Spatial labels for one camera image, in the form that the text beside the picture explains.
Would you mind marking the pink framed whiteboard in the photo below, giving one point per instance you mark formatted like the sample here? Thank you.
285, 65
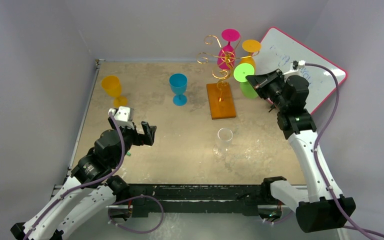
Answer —
279, 50

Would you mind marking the green plastic wine glass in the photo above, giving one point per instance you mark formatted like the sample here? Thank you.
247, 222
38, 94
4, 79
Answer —
240, 73

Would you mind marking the blue plastic wine glass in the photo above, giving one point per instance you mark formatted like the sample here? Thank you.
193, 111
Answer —
178, 83

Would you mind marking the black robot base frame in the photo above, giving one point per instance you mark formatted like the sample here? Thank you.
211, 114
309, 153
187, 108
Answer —
140, 199

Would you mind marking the orange plastic wine glass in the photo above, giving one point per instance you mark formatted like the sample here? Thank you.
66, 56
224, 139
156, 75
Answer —
252, 47

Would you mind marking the clear wine glass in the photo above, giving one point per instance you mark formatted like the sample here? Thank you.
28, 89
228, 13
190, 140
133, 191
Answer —
223, 141

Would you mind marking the gold wire glass rack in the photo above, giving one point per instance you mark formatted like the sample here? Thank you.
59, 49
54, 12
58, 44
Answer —
219, 94

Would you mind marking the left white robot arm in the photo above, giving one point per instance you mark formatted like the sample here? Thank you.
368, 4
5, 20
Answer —
91, 186

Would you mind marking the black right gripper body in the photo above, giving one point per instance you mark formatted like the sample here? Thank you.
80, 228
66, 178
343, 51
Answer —
265, 84

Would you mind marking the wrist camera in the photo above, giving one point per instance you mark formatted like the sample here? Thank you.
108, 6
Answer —
295, 68
123, 116

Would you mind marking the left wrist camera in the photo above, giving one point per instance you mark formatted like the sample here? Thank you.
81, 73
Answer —
123, 116

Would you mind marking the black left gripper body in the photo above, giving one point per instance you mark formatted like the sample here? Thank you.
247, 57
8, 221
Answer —
136, 138

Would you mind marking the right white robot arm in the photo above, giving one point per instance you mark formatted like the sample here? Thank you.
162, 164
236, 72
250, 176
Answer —
322, 206

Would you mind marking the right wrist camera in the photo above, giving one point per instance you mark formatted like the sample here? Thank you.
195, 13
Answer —
295, 68

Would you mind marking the pink plastic wine glass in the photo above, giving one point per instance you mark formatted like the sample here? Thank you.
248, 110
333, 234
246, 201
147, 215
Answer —
226, 57

